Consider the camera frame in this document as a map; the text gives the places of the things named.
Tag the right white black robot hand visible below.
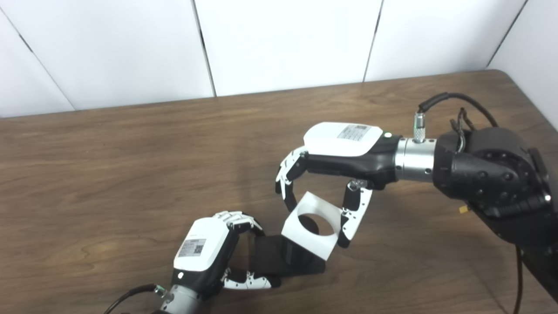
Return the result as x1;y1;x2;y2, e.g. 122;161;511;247
275;122;401;249

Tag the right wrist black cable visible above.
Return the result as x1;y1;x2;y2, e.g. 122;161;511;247
413;92;500;143

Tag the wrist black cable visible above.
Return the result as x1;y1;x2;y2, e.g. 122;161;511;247
104;284;169;314
413;92;500;143

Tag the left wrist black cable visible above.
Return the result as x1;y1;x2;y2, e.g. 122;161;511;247
104;284;169;314

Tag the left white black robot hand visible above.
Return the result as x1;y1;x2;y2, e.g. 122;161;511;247
171;211;282;301

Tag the white square piece with hole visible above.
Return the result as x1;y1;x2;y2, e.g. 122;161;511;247
281;191;343;262

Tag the black peg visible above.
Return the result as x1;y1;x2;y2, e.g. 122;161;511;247
254;216;327;276

